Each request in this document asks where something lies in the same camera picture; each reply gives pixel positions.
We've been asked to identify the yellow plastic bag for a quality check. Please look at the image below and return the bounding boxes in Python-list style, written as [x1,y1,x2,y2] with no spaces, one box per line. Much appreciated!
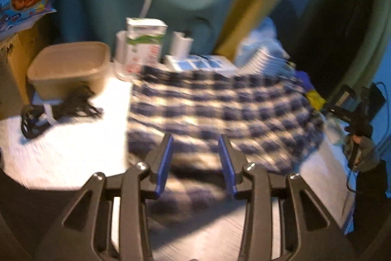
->
[305,90,326,111]

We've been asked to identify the white power strip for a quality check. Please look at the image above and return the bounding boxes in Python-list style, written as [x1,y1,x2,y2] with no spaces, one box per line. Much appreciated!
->
[164,55,237,77]

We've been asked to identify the white plastic basket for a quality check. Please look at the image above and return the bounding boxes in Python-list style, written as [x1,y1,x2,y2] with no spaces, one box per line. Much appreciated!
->
[234,17,290,77]

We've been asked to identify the plaid pants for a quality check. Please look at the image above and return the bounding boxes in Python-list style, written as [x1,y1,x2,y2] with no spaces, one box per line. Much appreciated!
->
[127,66,323,228]

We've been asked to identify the tan plastic container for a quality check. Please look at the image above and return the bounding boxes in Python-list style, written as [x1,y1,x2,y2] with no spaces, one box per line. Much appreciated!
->
[27,41,111,100]

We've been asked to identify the brown cardboard box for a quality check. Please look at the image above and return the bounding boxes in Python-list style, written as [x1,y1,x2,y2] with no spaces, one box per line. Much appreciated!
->
[0,23,48,119]

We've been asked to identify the white green carton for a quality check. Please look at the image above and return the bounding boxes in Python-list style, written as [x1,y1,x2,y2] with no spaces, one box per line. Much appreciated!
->
[124,18,167,76]

